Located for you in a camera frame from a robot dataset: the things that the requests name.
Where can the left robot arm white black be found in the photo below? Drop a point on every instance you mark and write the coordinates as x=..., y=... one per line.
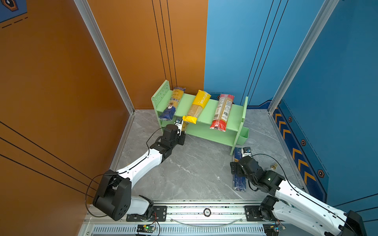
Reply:
x=114, y=194

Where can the red spaghetti bag white label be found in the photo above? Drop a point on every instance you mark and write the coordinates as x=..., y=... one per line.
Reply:
x=222, y=112

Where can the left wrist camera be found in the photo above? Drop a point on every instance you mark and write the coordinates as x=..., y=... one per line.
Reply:
x=179, y=123

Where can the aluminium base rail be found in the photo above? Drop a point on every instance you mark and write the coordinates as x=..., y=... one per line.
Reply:
x=188, y=218

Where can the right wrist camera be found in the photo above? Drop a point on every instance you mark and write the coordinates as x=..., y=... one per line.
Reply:
x=246, y=151

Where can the blue Barilla spaghetti box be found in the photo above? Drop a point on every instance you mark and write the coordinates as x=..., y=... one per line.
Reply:
x=239, y=182

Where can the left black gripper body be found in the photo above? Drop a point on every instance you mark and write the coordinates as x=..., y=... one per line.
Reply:
x=178, y=139

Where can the blue and yellow spaghetti bag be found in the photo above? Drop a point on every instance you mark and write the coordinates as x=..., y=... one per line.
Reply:
x=172, y=105

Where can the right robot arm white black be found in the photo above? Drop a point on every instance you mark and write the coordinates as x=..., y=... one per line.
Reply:
x=286, y=202

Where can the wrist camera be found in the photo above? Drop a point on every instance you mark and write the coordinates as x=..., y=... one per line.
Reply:
x=179, y=123
x=246, y=151

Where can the right circuit board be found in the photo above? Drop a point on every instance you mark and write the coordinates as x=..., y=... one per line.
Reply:
x=273, y=230

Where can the left green circuit board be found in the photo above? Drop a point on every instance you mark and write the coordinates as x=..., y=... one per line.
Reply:
x=146, y=230

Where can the green two-tier shelf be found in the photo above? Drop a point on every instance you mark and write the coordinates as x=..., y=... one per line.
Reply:
x=201, y=129

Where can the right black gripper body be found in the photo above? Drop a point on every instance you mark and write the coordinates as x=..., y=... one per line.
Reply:
x=239, y=171

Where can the green cup on shelf side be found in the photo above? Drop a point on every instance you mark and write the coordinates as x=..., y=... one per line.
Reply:
x=243, y=136

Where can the Ankara yellow blue spaghetti bag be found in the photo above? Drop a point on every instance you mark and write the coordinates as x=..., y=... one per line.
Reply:
x=184, y=126

